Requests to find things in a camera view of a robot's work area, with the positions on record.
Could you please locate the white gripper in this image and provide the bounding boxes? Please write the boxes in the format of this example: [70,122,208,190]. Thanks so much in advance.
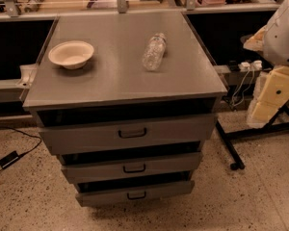
[247,65,289,128]

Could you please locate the grey bottom drawer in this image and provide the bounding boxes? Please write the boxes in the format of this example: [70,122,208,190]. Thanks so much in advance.
[76,181,195,207]

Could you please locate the grey drawer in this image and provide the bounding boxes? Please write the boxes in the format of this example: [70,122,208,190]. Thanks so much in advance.
[62,152,202,184]
[76,181,195,207]
[39,114,217,155]

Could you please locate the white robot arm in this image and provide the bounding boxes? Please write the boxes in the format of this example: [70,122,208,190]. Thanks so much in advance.
[243,0,289,128]

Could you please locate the grey top drawer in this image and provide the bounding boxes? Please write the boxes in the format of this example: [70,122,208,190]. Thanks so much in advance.
[39,114,217,155]

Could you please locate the grey middle drawer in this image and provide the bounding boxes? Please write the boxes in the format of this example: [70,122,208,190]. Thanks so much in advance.
[62,152,202,184]

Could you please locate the grey drawer cabinet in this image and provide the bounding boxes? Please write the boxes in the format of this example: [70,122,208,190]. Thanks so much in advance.
[24,12,226,193]

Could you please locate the black side table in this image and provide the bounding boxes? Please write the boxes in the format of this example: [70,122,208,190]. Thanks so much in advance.
[215,103,289,171]

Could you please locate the clear plastic water bottle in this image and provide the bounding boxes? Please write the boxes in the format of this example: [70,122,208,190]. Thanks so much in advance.
[142,33,167,71]

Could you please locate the white paper bowl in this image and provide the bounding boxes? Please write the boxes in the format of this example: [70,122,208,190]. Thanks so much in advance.
[48,40,94,69]

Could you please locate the grey cylindrical tool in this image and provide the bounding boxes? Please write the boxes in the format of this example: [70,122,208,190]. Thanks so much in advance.
[24,0,44,13]

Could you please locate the white power plugs with cables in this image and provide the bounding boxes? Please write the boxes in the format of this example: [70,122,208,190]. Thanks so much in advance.
[230,60,262,109]

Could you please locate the metal shelf rail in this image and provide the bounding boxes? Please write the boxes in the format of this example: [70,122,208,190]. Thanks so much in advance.
[0,0,279,18]

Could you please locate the black power adapter with cable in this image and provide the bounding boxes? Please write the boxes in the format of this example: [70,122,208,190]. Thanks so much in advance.
[0,126,42,174]

